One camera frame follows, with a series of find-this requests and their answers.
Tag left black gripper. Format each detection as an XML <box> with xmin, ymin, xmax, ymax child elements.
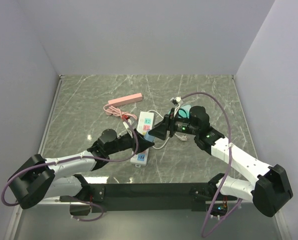
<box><xmin>107</xmin><ymin>128</ymin><xmax>155</xmax><ymax>155</ymax></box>

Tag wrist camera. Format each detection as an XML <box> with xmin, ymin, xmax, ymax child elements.
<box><xmin>122</xmin><ymin>114</ymin><xmax>137</xmax><ymax>131</ymax></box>
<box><xmin>170</xmin><ymin>96</ymin><xmax>183</xmax><ymax>106</ymax></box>

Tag pink power strip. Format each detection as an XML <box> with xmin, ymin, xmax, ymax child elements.
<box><xmin>108</xmin><ymin>93</ymin><xmax>143</xmax><ymax>107</ymax></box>

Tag blue charger plug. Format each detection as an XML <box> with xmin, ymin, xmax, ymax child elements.
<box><xmin>144</xmin><ymin>133</ymin><xmax>155</xmax><ymax>143</ymax></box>

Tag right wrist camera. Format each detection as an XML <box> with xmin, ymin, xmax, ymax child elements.
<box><xmin>170</xmin><ymin>96</ymin><xmax>183</xmax><ymax>106</ymax></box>

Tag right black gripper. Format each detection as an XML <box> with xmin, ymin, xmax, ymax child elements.
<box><xmin>148</xmin><ymin>108</ymin><xmax>199</xmax><ymax>141</ymax></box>

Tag white multicolour power strip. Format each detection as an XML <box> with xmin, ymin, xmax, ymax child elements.
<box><xmin>130</xmin><ymin>111</ymin><xmax>154</xmax><ymax>168</ymax></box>

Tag white power strip cable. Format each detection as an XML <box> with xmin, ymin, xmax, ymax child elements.
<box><xmin>148</xmin><ymin>109</ymin><xmax>189</xmax><ymax>151</ymax></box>

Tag black base bar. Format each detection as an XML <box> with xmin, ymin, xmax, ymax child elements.
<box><xmin>88</xmin><ymin>182</ymin><xmax>209</xmax><ymax>214</ymax></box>

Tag teal triangular socket adapter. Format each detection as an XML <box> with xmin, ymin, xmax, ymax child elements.
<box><xmin>175</xmin><ymin>104</ymin><xmax>191</xmax><ymax>119</ymax></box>

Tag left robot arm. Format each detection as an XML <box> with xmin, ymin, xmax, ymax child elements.
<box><xmin>7</xmin><ymin>129</ymin><xmax>154</xmax><ymax>209</ymax></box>

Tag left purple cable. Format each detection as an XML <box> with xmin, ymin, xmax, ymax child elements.
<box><xmin>0</xmin><ymin>117</ymin><xmax>139</xmax><ymax>207</ymax></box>

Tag purple cable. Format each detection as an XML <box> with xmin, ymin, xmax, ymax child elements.
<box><xmin>0</xmin><ymin>117</ymin><xmax>139</xmax><ymax>207</ymax></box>
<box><xmin>180</xmin><ymin>91</ymin><xmax>243</xmax><ymax>238</ymax></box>

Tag pink coiled cable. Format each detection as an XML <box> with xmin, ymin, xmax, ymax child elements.
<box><xmin>103</xmin><ymin>104</ymin><xmax>137</xmax><ymax>124</ymax></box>

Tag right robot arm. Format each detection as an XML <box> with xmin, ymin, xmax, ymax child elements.
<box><xmin>148</xmin><ymin>106</ymin><xmax>293</xmax><ymax>217</ymax></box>

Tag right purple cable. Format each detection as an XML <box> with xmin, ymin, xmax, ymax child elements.
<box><xmin>180</xmin><ymin>91</ymin><xmax>243</xmax><ymax>238</ymax></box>

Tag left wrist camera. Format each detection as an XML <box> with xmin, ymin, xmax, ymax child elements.
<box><xmin>122</xmin><ymin>114</ymin><xmax>137</xmax><ymax>131</ymax></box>

